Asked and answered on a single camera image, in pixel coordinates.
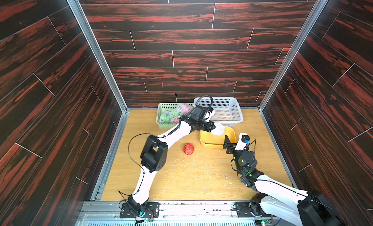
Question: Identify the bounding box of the white plastic basket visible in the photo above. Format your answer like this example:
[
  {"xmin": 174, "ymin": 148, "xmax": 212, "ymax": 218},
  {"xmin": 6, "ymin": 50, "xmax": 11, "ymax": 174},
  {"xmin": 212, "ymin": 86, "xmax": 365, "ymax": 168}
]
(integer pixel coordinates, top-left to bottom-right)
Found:
[{"xmin": 210, "ymin": 97, "xmax": 243, "ymax": 127}]

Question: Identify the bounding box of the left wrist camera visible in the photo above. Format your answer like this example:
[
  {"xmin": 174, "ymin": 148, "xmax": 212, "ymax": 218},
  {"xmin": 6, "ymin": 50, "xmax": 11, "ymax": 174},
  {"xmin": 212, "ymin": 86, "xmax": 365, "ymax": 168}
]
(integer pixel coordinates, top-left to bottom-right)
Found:
[{"xmin": 204, "ymin": 107, "xmax": 215, "ymax": 122}]

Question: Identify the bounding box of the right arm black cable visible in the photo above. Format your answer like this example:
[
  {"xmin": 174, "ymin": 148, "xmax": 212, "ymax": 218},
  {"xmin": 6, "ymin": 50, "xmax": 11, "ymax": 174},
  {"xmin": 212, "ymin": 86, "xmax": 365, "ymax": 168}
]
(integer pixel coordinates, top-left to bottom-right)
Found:
[{"xmin": 256, "ymin": 179, "xmax": 336, "ymax": 210}]

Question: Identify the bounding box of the yellow plastic tray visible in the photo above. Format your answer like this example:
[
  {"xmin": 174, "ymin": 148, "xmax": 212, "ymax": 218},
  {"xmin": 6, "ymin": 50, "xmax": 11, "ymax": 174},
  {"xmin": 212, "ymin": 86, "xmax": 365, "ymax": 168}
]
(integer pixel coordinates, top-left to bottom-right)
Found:
[{"xmin": 199, "ymin": 127, "xmax": 236, "ymax": 149}]

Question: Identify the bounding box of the red apple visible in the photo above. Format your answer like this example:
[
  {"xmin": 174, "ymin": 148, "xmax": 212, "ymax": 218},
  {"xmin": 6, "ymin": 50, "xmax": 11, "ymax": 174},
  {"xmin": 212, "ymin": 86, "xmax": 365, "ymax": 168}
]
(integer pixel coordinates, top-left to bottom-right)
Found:
[{"xmin": 184, "ymin": 143, "xmax": 194, "ymax": 155}]

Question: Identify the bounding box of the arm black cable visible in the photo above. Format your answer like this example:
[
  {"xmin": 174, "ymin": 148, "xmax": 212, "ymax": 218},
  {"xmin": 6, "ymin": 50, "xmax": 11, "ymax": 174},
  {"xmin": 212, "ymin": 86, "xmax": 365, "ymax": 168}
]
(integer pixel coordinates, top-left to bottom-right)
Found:
[
  {"xmin": 118, "ymin": 132, "xmax": 155, "ymax": 203},
  {"xmin": 256, "ymin": 179, "xmax": 336, "ymax": 210}
]

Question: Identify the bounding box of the green plastic basket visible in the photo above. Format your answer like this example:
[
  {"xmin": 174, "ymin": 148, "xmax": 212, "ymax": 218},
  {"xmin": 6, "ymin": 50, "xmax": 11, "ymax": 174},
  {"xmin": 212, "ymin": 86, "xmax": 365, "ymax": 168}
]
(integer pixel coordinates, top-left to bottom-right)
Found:
[{"xmin": 156, "ymin": 103, "xmax": 193, "ymax": 129}]

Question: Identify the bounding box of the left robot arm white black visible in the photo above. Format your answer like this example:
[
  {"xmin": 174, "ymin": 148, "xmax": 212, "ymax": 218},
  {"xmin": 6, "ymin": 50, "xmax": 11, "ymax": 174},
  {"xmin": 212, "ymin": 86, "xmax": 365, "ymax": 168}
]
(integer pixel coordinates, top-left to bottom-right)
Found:
[{"xmin": 127, "ymin": 106, "xmax": 224, "ymax": 216}]

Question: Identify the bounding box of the green apple in net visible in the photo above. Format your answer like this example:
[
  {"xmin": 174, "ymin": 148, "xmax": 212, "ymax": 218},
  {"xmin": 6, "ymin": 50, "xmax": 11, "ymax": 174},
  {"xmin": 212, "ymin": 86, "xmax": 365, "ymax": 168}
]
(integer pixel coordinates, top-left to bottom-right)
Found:
[{"xmin": 171, "ymin": 108, "xmax": 183, "ymax": 118}]

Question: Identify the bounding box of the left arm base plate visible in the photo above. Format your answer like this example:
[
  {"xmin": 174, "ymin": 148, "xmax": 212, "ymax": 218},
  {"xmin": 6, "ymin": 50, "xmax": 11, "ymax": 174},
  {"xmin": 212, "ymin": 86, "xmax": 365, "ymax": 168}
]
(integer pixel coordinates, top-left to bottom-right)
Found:
[{"xmin": 119, "ymin": 202, "xmax": 160, "ymax": 219}]

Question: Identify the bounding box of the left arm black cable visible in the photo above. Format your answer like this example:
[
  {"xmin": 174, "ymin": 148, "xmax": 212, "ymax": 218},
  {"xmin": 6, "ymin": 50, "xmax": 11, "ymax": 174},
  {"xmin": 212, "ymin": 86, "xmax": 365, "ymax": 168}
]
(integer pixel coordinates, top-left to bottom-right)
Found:
[{"xmin": 118, "ymin": 132, "xmax": 155, "ymax": 203}]

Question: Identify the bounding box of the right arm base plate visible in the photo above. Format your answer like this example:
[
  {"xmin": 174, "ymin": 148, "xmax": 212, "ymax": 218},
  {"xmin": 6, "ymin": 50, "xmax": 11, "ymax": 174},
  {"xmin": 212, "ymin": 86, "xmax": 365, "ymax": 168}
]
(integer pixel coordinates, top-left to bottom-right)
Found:
[{"xmin": 232, "ymin": 201, "xmax": 273, "ymax": 218}]

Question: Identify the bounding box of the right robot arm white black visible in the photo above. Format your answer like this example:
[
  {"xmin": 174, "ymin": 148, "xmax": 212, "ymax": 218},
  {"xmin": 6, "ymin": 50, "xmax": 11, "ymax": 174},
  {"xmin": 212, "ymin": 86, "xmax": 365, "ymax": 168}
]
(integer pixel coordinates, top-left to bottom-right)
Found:
[{"xmin": 223, "ymin": 133, "xmax": 343, "ymax": 226}]

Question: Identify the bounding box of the green apple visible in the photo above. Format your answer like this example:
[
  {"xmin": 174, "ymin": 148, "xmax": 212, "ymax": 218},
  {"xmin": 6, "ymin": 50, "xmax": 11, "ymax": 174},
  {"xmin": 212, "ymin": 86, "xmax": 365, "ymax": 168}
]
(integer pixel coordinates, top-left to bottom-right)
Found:
[
  {"xmin": 159, "ymin": 111, "xmax": 173, "ymax": 123},
  {"xmin": 171, "ymin": 108, "xmax": 183, "ymax": 118}
]

